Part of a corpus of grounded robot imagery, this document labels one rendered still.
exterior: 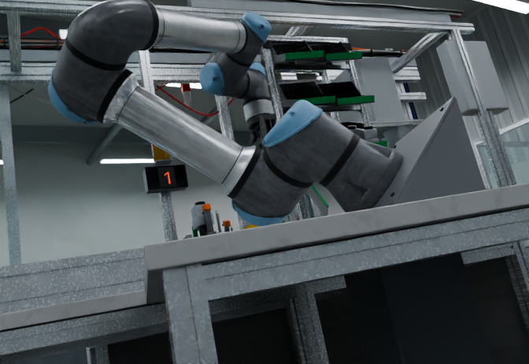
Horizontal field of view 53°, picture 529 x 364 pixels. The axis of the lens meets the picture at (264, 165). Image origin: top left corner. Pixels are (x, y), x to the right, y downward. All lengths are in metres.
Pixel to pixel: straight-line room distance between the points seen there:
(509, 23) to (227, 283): 10.61
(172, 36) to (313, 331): 0.72
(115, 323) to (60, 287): 0.15
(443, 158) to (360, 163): 0.14
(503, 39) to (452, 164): 10.17
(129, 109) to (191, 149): 0.14
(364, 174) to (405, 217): 0.28
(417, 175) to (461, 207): 0.18
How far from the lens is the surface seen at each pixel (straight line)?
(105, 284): 1.23
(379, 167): 0.97
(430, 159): 0.93
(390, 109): 2.82
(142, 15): 1.03
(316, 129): 0.97
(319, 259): 0.68
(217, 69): 1.30
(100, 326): 1.16
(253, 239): 0.63
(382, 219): 0.69
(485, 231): 0.79
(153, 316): 1.18
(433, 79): 11.89
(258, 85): 1.38
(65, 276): 1.23
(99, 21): 1.01
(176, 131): 1.03
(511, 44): 10.98
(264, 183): 1.02
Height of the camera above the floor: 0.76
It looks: 16 degrees up
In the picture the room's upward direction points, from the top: 12 degrees counter-clockwise
